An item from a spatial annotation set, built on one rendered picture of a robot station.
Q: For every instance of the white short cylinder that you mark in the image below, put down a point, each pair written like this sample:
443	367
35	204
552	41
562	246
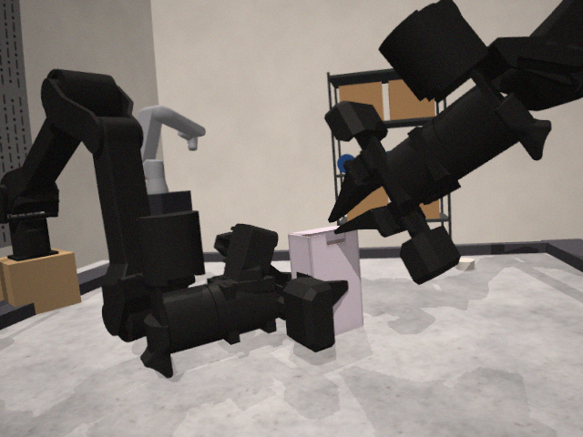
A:
466	264

